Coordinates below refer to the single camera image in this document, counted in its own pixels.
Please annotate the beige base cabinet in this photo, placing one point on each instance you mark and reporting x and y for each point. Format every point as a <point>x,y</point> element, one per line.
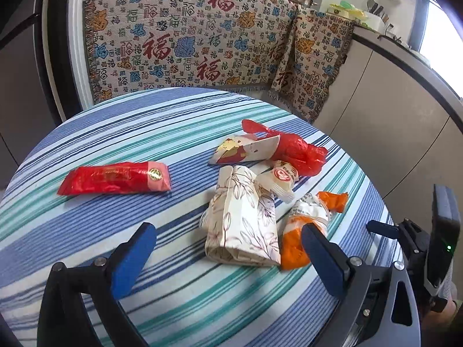
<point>390,115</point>

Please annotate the floral paper package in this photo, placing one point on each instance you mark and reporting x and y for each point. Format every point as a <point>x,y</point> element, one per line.
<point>242,220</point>

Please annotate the yellow green container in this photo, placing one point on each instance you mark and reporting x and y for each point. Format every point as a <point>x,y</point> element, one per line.
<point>347,12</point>

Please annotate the orange white wrapper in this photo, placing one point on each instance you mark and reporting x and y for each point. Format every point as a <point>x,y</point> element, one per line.
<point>296,240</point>

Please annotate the white knife holder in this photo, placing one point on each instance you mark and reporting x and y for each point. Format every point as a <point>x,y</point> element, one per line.
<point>379,16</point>

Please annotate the long red snack wrapper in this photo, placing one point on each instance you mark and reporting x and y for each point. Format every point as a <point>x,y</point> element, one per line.
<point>115,179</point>

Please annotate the small printed blanket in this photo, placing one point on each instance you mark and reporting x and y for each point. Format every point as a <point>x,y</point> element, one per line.
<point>314,61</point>

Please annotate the small yellow snack package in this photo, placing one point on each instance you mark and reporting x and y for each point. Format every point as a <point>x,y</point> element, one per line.
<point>280,179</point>

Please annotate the striped tablecloth round table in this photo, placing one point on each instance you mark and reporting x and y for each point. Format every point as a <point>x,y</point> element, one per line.
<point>126,133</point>

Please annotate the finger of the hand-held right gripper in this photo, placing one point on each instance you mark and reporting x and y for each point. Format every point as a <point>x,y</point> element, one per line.
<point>383,227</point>

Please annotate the white red paper pouch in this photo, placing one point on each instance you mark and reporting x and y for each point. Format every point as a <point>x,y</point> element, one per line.
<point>249,151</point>

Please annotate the red plastic bag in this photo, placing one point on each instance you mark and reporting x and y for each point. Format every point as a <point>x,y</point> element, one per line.
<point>296,151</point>

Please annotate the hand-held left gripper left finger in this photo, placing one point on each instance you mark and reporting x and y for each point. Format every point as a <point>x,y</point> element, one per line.
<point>132,260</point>

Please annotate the window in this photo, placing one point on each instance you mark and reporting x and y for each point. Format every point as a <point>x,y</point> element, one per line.
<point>443,43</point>

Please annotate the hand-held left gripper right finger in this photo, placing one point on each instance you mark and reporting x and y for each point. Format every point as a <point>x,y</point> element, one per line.
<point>323,262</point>

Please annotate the large printed blanket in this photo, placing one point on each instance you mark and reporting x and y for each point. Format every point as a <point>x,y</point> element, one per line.
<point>162,43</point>

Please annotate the grey refrigerator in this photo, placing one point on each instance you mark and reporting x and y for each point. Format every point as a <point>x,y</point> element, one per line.
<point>21,79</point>

